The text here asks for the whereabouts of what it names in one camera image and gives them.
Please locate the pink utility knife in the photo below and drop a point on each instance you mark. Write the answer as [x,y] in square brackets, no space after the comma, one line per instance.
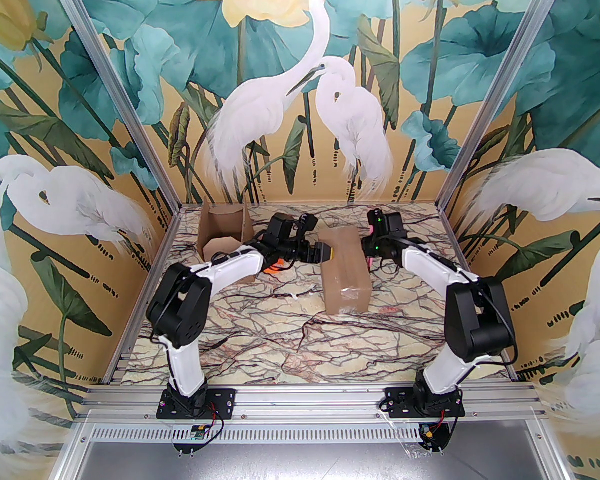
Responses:
[367,228]

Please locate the long cardboard box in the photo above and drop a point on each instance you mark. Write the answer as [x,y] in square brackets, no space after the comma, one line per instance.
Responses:
[345,268]

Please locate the pink orange plush toy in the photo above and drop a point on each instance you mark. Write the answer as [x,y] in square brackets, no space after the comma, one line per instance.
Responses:
[275,268]

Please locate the small cardboard box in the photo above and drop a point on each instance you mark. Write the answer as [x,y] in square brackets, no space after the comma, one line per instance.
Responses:
[225,223]

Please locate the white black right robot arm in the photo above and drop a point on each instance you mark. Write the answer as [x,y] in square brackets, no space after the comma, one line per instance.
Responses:
[440,265]

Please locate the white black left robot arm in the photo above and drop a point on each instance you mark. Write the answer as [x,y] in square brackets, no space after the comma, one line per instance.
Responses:
[230,268]

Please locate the slotted metal strip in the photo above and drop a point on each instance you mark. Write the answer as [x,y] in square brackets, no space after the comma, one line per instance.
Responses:
[305,434]

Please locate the clear plastic strip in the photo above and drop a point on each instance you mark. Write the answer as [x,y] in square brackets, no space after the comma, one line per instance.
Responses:
[397,433]

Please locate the grey metal panel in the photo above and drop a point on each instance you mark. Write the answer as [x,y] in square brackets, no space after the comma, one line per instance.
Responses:
[305,463]

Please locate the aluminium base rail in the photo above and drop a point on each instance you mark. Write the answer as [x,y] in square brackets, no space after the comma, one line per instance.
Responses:
[305,403]

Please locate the aluminium corner post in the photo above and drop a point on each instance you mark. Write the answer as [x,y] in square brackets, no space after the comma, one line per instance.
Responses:
[115,93]
[505,93]

